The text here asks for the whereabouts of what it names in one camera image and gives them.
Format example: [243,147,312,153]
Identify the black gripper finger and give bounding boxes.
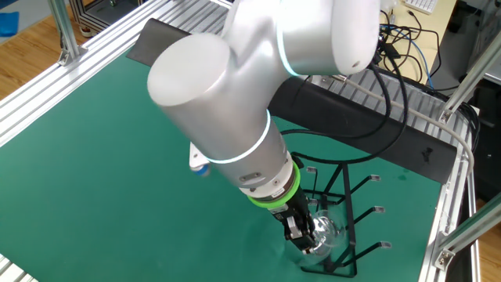
[303,222,318,247]
[284,217,316,254]

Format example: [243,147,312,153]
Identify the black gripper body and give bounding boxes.
[269,187,315,232]

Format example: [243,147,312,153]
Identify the clear wine glass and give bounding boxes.
[287,209,348,267]

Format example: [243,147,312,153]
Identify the black metal cup rack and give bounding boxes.
[299,162,393,279]

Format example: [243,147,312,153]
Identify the green table mat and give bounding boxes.
[0,50,443,282]

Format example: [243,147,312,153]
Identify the white keyboard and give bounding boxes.
[402,0,439,15]

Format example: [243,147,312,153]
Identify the beige desk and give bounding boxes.
[385,0,459,85]

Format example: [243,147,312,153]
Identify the green flange ring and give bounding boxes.
[246,162,301,210]

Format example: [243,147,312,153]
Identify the silver wrist camera blue lens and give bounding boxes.
[189,141,213,178]

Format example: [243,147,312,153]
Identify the black camera cable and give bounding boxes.
[280,64,392,140]

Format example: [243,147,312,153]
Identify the thick black gripper cable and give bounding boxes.
[291,58,410,169]

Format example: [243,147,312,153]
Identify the grey cable with metal plug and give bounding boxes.
[332,74,476,178]

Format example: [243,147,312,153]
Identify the aluminium profile table rail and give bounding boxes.
[418,105,481,282]
[0,0,185,148]

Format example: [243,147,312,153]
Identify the aluminium profile post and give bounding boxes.
[438,30,501,125]
[46,0,89,67]
[432,203,501,271]

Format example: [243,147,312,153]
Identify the blue cable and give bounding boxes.
[391,27,435,89]

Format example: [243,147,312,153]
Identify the black desk cable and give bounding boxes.
[385,9,443,79]

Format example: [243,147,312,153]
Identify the black white striped frame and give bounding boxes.
[70,0,150,37]

